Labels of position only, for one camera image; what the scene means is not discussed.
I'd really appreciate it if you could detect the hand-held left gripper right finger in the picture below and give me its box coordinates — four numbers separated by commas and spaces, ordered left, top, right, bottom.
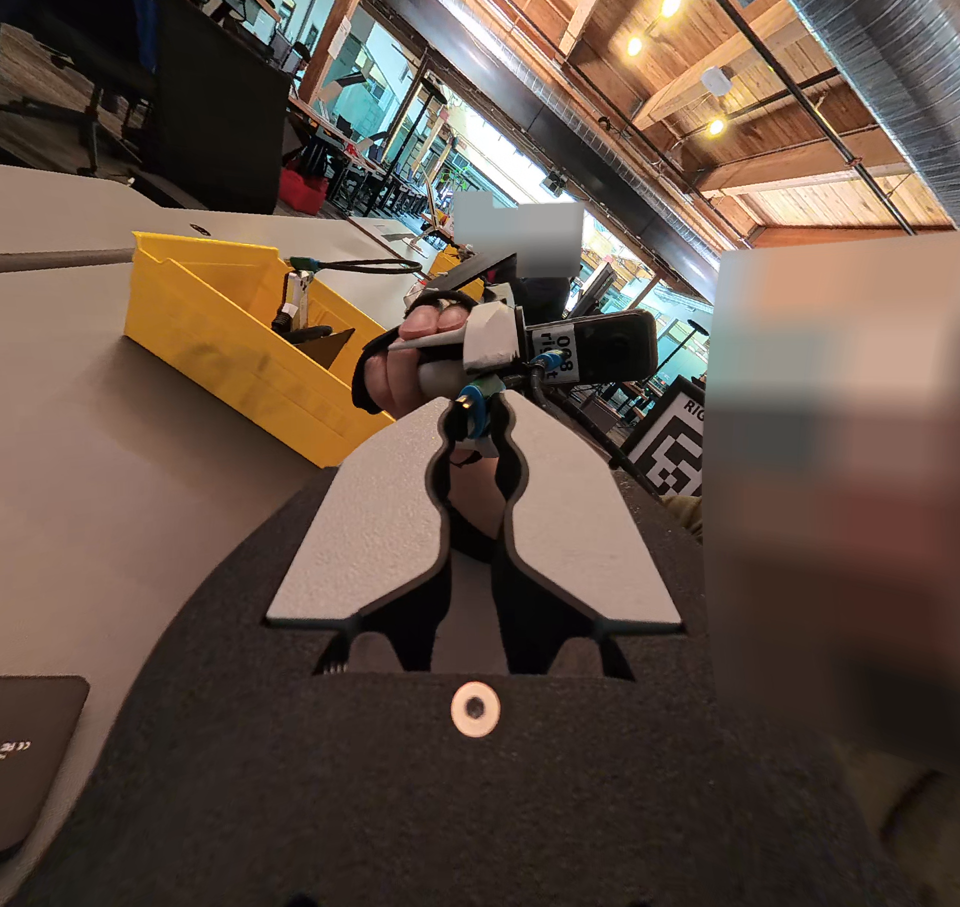
491, 389, 685, 676

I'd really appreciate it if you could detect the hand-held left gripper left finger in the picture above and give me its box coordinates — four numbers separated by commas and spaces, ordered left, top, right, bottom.
266, 397, 457, 673

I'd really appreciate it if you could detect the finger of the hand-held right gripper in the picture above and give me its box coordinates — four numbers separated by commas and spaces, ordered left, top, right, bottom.
459, 301, 528, 373

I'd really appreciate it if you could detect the black braided hdmi cable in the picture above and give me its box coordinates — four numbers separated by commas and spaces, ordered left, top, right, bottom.
448, 348, 665, 501

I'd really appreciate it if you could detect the yellow plastic bin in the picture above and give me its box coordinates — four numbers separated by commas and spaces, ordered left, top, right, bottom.
427, 245, 487, 301
123, 230, 397, 469

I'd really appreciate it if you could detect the black hdmi adapter hub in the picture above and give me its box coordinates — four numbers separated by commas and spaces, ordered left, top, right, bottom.
0, 674, 92, 861

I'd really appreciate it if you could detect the person's right hand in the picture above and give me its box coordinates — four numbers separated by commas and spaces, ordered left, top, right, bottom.
366, 305, 481, 419

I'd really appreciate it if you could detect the row of wooden desks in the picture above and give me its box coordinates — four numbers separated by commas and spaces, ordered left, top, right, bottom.
288, 93, 451, 218

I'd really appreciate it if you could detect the red plastic bin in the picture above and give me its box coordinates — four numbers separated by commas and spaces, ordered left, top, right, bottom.
279, 163, 332, 213

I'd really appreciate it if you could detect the black partition panel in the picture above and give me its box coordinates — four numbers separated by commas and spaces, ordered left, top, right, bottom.
152, 0, 295, 216

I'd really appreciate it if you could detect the blue jacket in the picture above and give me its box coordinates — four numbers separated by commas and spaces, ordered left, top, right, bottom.
135, 0, 165, 79

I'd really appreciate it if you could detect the black office chair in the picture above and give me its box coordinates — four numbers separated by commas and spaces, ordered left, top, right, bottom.
0, 0, 162, 177

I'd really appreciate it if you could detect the white connector cable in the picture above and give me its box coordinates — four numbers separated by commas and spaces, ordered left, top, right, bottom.
271, 271, 315, 332

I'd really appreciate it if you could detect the silver spiral air duct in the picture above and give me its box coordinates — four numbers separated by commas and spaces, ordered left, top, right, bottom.
697, 0, 960, 227

